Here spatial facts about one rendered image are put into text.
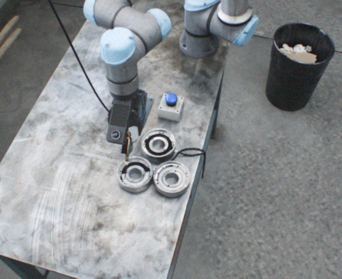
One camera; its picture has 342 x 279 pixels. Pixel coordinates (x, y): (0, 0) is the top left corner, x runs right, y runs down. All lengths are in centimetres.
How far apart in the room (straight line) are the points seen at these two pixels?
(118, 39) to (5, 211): 64
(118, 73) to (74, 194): 45
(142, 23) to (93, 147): 50
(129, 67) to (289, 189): 145
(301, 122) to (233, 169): 54
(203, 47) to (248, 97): 104
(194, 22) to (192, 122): 36
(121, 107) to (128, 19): 21
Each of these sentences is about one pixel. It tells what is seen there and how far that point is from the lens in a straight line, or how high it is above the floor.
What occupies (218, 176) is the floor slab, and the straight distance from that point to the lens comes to 214.
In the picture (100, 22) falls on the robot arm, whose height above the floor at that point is 123.
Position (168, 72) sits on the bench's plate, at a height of 80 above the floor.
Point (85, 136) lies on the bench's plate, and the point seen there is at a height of 80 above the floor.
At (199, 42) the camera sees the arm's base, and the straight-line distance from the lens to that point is 149.
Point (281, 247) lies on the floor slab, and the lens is 203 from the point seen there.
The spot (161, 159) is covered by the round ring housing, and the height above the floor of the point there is 82.
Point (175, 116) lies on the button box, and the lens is 130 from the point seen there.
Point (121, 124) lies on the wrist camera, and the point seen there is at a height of 108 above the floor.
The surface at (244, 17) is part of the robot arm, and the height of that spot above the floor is 104.
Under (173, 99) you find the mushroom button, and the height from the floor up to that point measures 87.
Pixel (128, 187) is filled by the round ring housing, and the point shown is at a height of 83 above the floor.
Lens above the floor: 184
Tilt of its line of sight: 55 degrees down
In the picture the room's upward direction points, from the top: 1 degrees counter-clockwise
